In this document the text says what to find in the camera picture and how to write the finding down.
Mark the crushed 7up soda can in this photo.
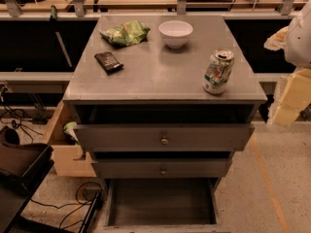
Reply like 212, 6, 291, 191
203, 49, 234, 95

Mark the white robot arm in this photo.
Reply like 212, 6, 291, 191
266, 0, 311, 127

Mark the white ceramic bowl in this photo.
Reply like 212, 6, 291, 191
158, 20, 193, 49

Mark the grey drawer cabinet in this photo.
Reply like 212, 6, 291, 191
62, 15, 268, 233

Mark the top grey drawer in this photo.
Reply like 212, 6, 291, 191
74, 124, 255, 152

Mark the green chip bag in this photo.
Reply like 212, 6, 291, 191
100, 20, 150, 47

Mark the black snack packet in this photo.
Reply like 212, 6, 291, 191
94, 51, 123, 75

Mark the bottom open grey drawer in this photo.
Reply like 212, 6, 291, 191
104, 178, 226, 233

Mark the middle grey drawer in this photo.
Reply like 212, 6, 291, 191
91, 158, 232, 179

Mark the black power adapter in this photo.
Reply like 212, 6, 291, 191
83, 187, 101, 201

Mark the green white bag in box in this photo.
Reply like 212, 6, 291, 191
63, 121, 79, 144

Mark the light wooden box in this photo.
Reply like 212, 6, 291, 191
42, 101, 95, 178

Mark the black bin on left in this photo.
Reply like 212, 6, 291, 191
0, 126, 53, 233

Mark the green handled tool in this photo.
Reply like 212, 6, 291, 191
50, 5, 73, 68

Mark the metal railing frame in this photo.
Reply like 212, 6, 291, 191
0, 0, 310, 19

